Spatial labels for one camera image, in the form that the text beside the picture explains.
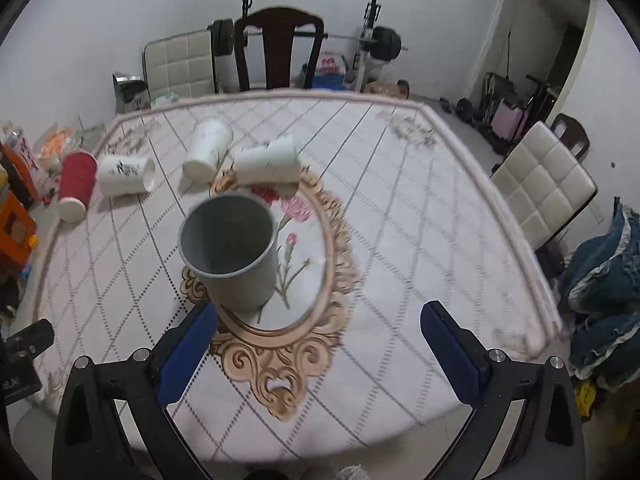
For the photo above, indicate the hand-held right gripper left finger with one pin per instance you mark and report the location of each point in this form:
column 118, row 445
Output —
column 186, row 355

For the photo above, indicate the pink suitcase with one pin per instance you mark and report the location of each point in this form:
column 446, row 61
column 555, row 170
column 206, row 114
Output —
column 511, row 117

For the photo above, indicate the pile of denim clothes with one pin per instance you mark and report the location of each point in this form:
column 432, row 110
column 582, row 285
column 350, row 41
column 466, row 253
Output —
column 605, row 290

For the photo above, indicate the grey cup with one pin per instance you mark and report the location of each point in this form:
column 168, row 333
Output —
column 235, row 265

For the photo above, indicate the red and white plastic bag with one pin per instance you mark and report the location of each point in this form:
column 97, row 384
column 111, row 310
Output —
column 330, row 64

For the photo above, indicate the blue crate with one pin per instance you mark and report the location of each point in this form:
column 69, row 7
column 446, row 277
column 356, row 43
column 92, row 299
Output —
column 327, row 81

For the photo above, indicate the white padded chair back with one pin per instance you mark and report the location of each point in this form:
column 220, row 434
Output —
column 180, row 67

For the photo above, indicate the orange box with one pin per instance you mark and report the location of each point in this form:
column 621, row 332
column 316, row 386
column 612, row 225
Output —
column 14, row 230

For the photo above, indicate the tall plain white cup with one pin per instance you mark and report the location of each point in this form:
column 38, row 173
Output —
column 207, row 147

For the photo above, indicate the red cup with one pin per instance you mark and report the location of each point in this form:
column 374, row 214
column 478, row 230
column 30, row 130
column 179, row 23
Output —
column 76, row 185

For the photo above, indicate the white cup with black print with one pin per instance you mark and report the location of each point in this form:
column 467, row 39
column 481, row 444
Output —
column 125, row 175

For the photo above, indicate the short white cup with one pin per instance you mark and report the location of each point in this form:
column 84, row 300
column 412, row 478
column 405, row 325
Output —
column 267, row 162

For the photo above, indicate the metal trash bin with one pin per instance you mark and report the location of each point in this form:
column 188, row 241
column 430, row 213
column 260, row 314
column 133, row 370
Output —
column 127, row 91

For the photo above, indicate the barbell with black plates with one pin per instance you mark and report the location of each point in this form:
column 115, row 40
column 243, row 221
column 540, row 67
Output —
column 385, row 42

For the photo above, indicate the dark wooden chair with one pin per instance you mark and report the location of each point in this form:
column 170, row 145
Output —
column 572, row 132
column 277, row 45

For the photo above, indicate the yellow object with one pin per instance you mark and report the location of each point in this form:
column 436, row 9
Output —
column 584, row 396

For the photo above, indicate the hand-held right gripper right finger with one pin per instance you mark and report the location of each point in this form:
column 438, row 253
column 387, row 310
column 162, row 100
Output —
column 450, row 355

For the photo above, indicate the white and red carton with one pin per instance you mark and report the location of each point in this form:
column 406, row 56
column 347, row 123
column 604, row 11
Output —
column 22, row 155

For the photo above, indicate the cream padded chair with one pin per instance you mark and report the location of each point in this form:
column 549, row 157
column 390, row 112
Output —
column 545, row 185

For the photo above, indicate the floral printed tablecloth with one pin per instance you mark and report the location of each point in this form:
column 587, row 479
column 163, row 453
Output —
column 400, row 260

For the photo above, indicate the white weight rack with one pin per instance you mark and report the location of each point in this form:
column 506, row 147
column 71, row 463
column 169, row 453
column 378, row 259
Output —
column 367, row 45

